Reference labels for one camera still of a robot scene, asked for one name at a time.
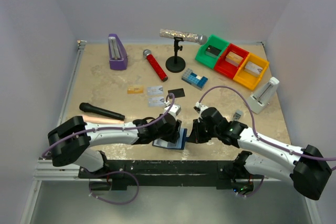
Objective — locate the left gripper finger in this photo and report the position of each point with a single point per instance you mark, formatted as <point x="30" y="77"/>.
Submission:
<point x="178" y="127"/>
<point x="171" y="138"/>

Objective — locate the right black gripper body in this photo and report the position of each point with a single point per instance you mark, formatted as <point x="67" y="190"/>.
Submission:
<point x="198" y="131"/>

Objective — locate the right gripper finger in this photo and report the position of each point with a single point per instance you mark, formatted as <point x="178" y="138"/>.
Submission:
<point x="197" y="124"/>
<point x="193" y="137"/>

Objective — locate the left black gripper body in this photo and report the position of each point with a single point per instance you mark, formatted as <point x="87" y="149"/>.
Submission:
<point x="177" y="130"/>

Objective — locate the navy blue card holder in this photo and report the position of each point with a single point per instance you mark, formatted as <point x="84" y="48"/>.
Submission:
<point x="178" y="145"/>

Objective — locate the black VIP card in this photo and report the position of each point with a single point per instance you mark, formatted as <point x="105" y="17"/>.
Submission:
<point x="178" y="93"/>

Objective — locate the gold VIP card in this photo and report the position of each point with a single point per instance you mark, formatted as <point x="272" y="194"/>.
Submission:
<point x="135" y="89"/>

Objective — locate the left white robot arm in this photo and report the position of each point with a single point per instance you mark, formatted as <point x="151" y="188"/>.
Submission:
<point x="71" y="142"/>

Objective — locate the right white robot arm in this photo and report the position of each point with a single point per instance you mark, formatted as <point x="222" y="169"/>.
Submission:
<point x="303" y="167"/>

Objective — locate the white card in yellow bin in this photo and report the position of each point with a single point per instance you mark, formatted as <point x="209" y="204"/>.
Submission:
<point x="253" y="68"/>

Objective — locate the gold card in red bin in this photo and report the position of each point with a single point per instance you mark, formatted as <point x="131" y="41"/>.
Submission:
<point x="233" y="59"/>

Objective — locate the dark card in green bin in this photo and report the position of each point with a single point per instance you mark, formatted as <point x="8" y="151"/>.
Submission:
<point x="212" y="51"/>

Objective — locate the blue toy brick block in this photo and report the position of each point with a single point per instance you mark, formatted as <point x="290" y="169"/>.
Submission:
<point x="193" y="79"/>

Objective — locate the white metronome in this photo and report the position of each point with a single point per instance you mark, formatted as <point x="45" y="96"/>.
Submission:
<point x="258" y="100"/>

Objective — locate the yellow plastic bin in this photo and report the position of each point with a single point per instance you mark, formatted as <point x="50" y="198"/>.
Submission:
<point x="247" y="80"/>

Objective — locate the black microphone stand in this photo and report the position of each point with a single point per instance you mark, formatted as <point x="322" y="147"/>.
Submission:
<point x="176" y="64"/>

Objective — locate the red plastic bin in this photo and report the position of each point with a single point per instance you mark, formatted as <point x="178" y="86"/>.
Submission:
<point x="225" y="68"/>

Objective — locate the red glitter microphone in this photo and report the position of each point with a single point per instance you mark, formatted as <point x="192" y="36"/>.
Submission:
<point x="155" y="65"/>

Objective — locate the pink microphone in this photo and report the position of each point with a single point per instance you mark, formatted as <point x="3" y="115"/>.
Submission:
<point x="97" y="120"/>

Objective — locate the green plastic bin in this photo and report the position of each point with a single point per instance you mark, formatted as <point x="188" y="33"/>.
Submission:
<point x="214" y="41"/>

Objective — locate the purple metronome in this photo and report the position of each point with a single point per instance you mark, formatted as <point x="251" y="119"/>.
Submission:
<point x="118" y="58"/>

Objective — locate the black microphone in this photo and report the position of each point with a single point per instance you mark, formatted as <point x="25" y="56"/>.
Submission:
<point x="88" y="108"/>

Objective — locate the silver glitter microphone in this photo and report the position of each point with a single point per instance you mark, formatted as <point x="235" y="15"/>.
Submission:
<point x="186" y="36"/>

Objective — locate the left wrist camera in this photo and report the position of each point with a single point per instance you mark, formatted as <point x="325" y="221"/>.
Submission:
<point x="173" y="109"/>

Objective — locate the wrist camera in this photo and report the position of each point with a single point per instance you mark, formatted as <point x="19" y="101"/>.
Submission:
<point x="173" y="109"/>
<point x="199" y="108"/>

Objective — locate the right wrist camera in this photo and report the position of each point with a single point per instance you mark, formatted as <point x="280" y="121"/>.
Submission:
<point x="199" y="108"/>

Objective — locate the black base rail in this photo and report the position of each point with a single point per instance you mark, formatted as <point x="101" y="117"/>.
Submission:
<point x="120" y="174"/>

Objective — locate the aluminium frame rail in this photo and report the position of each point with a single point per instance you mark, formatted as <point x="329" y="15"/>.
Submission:
<point x="44" y="170"/>

